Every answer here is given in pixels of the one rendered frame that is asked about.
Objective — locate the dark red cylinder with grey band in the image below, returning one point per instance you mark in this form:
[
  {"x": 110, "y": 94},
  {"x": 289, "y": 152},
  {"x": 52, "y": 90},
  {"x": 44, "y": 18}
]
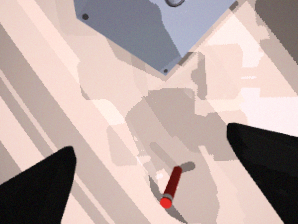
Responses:
[{"x": 171, "y": 188}]

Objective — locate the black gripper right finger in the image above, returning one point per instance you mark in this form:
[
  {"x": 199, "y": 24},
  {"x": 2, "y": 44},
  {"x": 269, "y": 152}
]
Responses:
[{"x": 271, "y": 159}]

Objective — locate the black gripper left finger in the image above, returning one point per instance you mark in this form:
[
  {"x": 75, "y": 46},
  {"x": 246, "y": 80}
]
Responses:
[{"x": 40, "y": 193}]

